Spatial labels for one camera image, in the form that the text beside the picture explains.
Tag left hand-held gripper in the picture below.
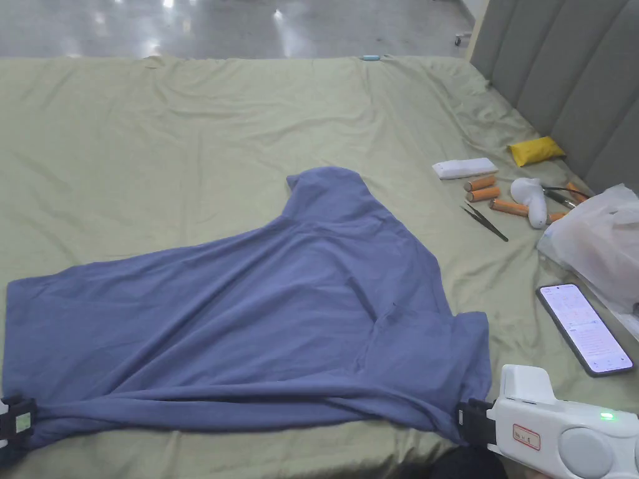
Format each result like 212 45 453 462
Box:
0 395 39 452

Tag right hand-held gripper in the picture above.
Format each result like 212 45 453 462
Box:
457 364 639 479

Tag blue shirt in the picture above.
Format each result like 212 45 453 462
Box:
0 167 494 467

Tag black smartphone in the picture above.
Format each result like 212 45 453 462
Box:
535 283 635 379

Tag black tweezers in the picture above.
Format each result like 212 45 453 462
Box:
460 200 510 243

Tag translucent white plastic bag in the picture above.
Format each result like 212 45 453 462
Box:
536 183 639 345

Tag white hand controller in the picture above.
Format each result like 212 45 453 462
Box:
509 177 550 230

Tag white flat remote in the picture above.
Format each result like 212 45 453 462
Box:
431 157 500 180

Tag yellow pouch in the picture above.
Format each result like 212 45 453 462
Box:
506 135 567 168

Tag bed with pale green sheet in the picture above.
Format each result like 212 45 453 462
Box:
0 54 639 479

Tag grey padded headboard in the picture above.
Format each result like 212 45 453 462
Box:
469 0 639 196

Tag black cable with orange plug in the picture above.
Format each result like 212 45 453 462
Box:
542 181 592 210

